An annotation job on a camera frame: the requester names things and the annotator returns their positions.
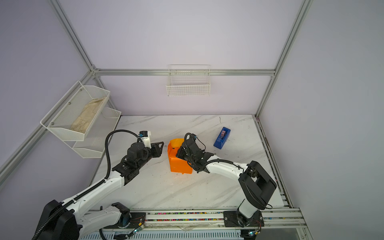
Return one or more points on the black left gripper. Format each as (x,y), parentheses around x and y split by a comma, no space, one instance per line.
(155,148)

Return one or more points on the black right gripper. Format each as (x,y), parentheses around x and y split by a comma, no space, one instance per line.
(180,153)

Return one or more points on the orange wrapping paper sheet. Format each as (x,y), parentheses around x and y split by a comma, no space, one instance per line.
(177,165)

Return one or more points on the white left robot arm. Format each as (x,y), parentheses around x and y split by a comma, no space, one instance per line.
(69,219)

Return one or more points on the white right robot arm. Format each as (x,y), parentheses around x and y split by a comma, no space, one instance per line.
(257,185)

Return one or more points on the blue tape dispenser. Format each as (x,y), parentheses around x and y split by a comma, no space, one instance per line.
(219,143)

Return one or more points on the white mesh lower shelf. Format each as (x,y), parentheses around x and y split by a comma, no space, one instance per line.
(93,146)

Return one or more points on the white mesh shelf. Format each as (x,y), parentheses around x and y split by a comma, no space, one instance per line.
(60,118)
(93,146)

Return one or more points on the beige cloth in shelf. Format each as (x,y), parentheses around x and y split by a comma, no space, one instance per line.
(83,121)

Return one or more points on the white mesh upper shelf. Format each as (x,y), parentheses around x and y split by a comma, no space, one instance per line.
(60,118)

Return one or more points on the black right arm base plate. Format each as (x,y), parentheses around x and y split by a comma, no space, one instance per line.
(236,219)

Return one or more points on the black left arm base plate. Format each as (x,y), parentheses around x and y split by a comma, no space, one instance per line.
(130,222)

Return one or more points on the white wire wall basket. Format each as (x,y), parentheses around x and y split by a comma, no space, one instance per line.
(188,80)

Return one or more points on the aluminium front rail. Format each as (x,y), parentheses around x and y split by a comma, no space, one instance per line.
(188,220)

